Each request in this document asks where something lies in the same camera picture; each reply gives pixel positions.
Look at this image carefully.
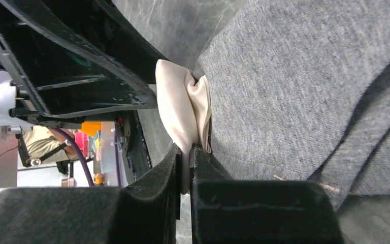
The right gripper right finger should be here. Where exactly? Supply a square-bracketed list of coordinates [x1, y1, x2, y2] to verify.
[189, 145, 344, 243]

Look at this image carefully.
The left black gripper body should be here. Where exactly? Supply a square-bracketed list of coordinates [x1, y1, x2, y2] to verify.
[0, 50, 85, 130]

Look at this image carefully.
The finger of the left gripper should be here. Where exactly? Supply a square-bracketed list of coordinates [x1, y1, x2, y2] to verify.
[0, 1, 163, 118]

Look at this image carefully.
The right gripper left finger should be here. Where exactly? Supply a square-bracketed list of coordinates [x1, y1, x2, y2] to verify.
[0, 145, 181, 243]

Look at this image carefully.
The grey underwear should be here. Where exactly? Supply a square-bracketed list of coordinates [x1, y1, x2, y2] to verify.
[155, 0, 390, 209]

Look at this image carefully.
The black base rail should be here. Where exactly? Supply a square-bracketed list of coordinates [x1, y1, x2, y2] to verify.
[116, 110, 152, 185]

